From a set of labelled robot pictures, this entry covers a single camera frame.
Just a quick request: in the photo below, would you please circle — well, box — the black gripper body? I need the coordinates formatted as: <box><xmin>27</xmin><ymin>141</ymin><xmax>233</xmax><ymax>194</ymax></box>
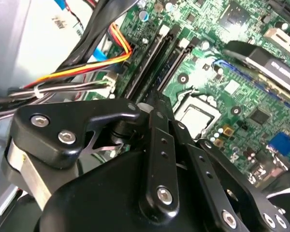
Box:
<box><xmin>38</xmin><ymin>149</ymin><xmax>217</xmax><ymax>232</ymax></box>

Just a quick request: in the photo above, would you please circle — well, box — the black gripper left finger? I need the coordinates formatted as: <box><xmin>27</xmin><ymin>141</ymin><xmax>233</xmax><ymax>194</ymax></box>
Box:
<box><xmin>1</xmin><ymin>94</ymin><xmax>180</xmax><ymax>219</ymax></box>

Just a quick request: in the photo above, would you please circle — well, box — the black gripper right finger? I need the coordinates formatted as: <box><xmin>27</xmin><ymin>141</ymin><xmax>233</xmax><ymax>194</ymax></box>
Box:
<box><xmin>164</xmin><ymin>96</ymin><xmax>290</xmax><ymax>232</ymax></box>

